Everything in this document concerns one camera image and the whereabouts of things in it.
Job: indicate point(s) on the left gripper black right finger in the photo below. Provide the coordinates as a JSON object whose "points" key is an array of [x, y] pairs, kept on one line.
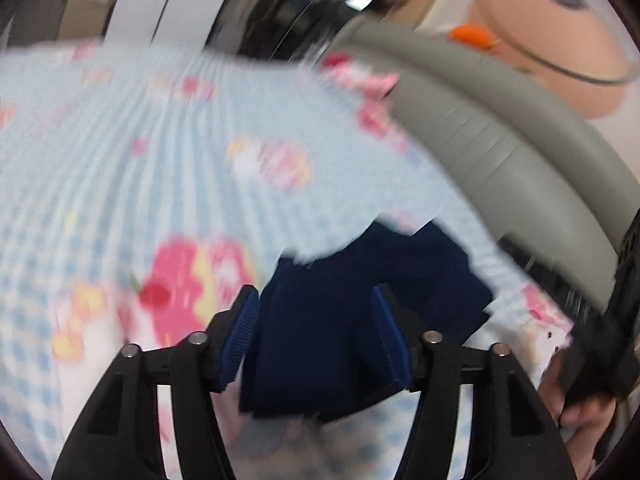
{"points": [[512, 435]]}

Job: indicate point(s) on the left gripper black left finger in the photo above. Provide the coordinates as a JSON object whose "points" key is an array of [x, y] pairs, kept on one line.
{"points": [[117, 434]]}

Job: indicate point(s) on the navy blue garment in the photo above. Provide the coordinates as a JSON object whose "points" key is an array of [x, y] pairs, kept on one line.
{"points": [[325, 343]]}

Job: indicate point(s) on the right hand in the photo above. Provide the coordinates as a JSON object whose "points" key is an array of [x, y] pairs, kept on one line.
{"points": [[588, 418]]}

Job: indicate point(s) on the grey padded headboard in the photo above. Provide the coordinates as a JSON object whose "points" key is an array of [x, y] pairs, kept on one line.
{"points": [[532, 168]]}

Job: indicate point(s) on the blue checkered cartoon bedsheet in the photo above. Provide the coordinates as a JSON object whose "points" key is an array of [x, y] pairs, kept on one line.
{"points": [[142, 187]]}

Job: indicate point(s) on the orange plush toy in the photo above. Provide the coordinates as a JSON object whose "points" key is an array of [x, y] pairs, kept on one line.
{"points": [[473, 36]]}

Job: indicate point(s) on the pink plush toy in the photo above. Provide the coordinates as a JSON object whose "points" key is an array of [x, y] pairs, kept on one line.
{"points": [[354, 75]]}

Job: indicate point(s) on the white wardrobe door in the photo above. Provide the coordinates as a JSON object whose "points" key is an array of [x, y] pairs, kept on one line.
{"points": [[184, 23]]}

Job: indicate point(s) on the black glass cabinet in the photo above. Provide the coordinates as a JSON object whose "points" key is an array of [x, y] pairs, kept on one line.
{"points": [[275, 29]]}

